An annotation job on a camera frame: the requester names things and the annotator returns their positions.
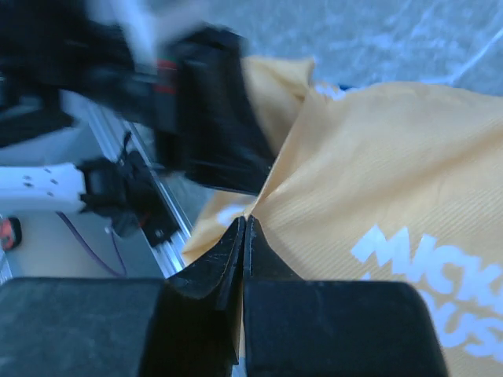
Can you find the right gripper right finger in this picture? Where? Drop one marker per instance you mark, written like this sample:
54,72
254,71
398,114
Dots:
297,327

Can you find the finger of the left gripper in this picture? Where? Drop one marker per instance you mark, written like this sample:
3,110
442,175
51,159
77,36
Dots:
208,130

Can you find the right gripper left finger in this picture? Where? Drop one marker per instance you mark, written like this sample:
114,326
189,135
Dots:
185,325

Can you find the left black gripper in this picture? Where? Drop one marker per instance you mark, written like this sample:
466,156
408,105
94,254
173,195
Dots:
58,45

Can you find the yellow pillowcase with blue lining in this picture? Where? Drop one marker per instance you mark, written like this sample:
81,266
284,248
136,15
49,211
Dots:
395,181

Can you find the aluminium mounting rail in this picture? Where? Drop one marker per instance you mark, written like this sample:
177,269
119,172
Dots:
114,137

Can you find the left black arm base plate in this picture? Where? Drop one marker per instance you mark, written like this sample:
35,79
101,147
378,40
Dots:
124,191

